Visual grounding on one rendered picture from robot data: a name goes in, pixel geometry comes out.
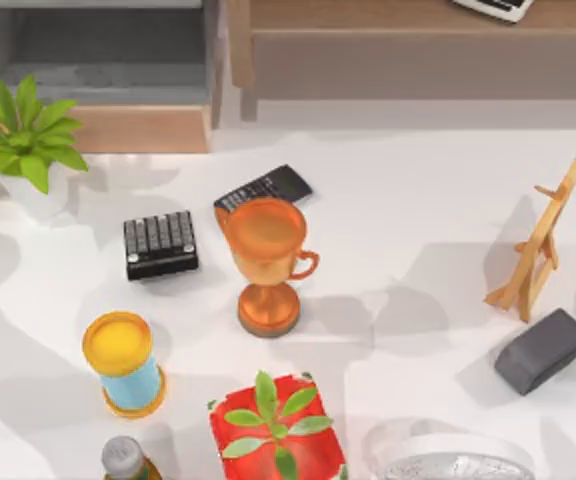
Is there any orange trophy cup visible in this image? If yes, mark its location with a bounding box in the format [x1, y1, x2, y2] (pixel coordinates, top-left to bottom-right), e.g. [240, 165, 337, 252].
[215, 197, 320, 337]

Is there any black calculator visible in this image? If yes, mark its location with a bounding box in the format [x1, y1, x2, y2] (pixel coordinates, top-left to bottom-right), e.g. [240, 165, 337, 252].
[213, 164, 315, 213]

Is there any black keypad with grey keys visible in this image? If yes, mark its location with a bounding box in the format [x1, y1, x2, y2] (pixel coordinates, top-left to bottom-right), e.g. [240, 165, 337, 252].
[122, 209, 201, 283]

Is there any pale wooden drawer front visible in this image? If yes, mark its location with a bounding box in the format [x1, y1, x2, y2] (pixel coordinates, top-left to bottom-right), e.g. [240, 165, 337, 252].
[62, 103, 213, 154]

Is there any green plant in red pot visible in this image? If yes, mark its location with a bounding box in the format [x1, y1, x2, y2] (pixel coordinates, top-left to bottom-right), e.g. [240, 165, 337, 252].
[207, 370, 349, 480]

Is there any wooden open shelf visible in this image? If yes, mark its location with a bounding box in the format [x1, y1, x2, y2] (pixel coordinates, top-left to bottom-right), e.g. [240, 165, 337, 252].
[227, 0, 576, 122]

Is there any wooden easel stand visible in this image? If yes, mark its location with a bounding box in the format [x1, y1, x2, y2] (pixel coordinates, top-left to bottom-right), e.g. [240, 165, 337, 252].
[483, 154, 576, 324]

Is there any pulled-out drawer with grey inside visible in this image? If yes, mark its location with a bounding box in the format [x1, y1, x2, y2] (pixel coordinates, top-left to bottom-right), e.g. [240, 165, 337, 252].
[0, 0, 219, 107]

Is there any white round fan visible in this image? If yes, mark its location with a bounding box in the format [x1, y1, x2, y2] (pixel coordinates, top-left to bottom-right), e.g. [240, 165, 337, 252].
[362, 418, 539, 480]

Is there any bottle with grey cap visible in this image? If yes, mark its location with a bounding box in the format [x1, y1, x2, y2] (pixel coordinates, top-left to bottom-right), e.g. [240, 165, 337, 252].
[100, 435, 163, 480]

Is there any dark grey rounded block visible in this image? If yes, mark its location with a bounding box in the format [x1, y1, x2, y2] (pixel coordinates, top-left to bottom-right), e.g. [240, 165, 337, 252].
[493, 308, 576, 396]

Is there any green plant in white pot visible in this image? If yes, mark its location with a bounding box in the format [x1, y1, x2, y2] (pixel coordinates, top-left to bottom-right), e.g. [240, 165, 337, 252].
[0, 68, 90, 217]

